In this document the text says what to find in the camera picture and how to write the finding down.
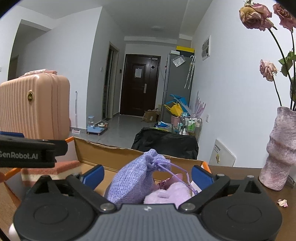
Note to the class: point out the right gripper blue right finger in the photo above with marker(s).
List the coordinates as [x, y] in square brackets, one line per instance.
[212, 187]

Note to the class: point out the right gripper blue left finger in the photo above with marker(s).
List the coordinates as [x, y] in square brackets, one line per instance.
[84, 185]

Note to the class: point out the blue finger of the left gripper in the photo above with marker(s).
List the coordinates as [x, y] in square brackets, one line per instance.
[59, 147]
[19, 135]

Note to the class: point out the pink scouring sponge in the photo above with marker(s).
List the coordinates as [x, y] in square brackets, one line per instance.
[61, 170]

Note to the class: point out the lilac fluffy towel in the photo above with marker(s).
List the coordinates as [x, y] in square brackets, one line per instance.
[176, 194]

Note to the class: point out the lavender drawstring pouch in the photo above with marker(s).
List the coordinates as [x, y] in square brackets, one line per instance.
[137, 179]

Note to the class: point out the pink satin scrunchie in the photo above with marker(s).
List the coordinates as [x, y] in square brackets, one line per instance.
[165, 184]

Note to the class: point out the white board with label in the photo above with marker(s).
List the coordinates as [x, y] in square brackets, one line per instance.
[221, 156]

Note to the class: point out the pink ribbed small suitcase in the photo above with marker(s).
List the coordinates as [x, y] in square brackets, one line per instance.
[36, 105]

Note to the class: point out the pet water feeder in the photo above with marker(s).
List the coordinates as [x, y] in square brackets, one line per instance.
[96, 128]

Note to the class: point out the fallen rose petal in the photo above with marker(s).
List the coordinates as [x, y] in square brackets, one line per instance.
[282, 203]

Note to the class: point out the pink ceramic vase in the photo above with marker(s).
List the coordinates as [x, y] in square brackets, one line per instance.
[281, 151]

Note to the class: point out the brown cardboard box on floor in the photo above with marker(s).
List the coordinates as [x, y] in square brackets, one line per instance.
[151, 116]

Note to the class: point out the dark brown entrance door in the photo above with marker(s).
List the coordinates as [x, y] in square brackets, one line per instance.
[139, 84]

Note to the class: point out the grey refrigerator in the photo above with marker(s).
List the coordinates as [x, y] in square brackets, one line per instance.
[176, 83]

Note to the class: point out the yellow box on refrigerator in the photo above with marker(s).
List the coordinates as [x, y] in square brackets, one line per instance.
[185, 49]

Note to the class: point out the dried pink roses bouquet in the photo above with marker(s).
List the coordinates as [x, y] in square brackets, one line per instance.
[257, 16]

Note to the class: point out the wire rack with bottles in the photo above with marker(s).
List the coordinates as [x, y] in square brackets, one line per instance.
[190, 126]

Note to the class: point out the white wall panel box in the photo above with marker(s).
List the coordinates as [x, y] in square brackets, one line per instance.
[206, 48]

